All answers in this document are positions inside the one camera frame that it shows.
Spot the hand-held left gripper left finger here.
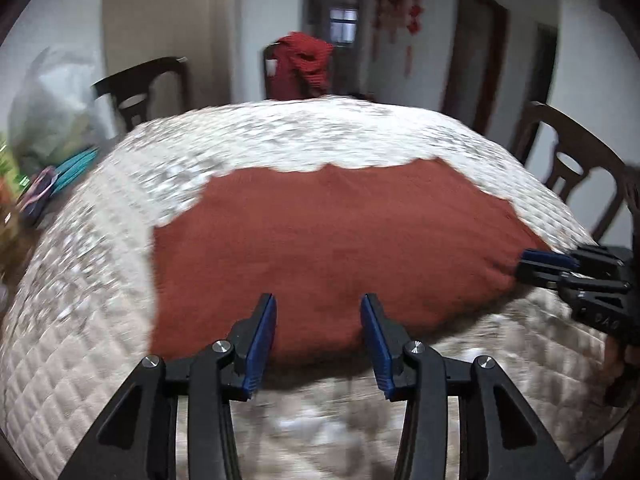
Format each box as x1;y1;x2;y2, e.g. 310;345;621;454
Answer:
59;292;277;480

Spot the quilted floral cream blanket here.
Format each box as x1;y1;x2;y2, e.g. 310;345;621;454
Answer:
0;96;626;480

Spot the red checked garment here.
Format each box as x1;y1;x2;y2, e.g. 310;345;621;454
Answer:
272;31;335;101

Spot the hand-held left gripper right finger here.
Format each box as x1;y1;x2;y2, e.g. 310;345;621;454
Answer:
361;293;576;480

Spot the doorway with window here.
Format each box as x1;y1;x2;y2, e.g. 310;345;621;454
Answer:
305;0;366;93

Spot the pink and blue pouch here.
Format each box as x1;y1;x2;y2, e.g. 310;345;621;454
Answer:
22;167;58;221

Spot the white plastic bag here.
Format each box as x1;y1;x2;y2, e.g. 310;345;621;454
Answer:
10;45;108;161

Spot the dark wooden door frame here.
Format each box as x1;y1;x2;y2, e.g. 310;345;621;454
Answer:
440;0;510;136

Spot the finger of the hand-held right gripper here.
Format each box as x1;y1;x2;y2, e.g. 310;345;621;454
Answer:
521;244;633;281
516;264;632;295

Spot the narrow dark door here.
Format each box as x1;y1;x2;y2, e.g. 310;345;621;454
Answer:
525;22;558;111

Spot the rust red knit sweater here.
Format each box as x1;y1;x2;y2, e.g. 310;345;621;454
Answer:
149;157;553;366

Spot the person's right hand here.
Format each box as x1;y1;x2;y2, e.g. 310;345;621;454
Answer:
602;335;640;408

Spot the teal woven mat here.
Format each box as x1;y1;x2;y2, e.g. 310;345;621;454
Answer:
50;145;101;193

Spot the beige wardrobe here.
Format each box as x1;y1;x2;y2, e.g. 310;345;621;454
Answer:
102;0;236;111

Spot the green printed packet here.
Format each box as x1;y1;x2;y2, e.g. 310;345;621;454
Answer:
0;145;26;188

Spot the long red knot ornament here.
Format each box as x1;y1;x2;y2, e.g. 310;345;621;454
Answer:
405;0;427;78

